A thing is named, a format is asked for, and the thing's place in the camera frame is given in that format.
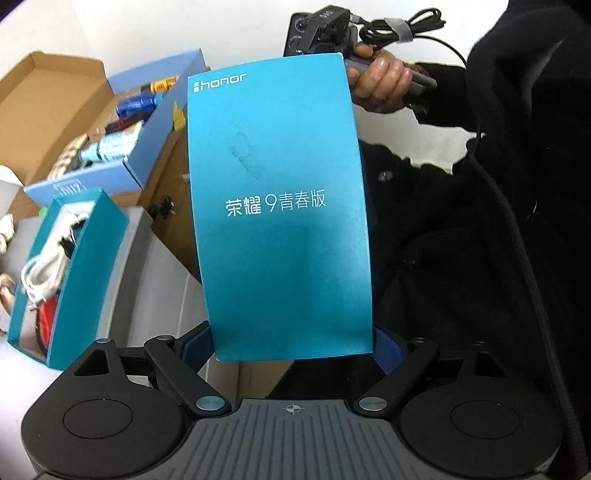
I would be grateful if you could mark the person's right forearm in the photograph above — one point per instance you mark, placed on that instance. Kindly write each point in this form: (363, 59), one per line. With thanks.
(438, 92)

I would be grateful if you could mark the group of batteries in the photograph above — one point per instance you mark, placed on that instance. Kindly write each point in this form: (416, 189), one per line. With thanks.
(111, 129)

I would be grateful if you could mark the brown cardboard box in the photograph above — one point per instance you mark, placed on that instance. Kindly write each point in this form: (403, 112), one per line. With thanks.
(51, 106)

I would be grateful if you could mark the person's right hand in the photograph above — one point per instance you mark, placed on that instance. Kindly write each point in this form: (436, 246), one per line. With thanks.
(381, 85)

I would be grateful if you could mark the yellow tape piece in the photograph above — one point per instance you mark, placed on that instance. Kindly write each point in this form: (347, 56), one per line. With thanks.
(178, 116)

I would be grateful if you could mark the blue box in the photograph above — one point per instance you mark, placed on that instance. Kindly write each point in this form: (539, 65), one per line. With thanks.
(152, 138)

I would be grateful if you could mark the white object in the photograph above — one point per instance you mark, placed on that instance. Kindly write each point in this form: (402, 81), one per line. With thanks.
(9, 182)

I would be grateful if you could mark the person's black clothing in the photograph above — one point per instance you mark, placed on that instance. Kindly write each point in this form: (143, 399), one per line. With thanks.
(485, 258)

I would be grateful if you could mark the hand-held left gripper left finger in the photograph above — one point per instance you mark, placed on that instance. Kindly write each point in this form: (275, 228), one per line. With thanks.
(199, 344)

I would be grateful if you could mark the red packet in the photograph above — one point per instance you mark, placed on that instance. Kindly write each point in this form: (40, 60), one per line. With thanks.
(46, 318)

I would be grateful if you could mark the grey desktop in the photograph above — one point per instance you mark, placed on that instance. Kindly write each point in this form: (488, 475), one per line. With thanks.
(152, 295)

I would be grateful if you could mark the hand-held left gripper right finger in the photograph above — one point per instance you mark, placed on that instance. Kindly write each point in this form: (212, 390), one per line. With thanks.
(387, 353)

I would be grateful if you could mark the teal phone box base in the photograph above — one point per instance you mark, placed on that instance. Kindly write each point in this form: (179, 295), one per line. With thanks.
(87, 286)

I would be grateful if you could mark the teal phone box lid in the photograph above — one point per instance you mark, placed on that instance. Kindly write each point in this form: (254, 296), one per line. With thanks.
(281, 203)

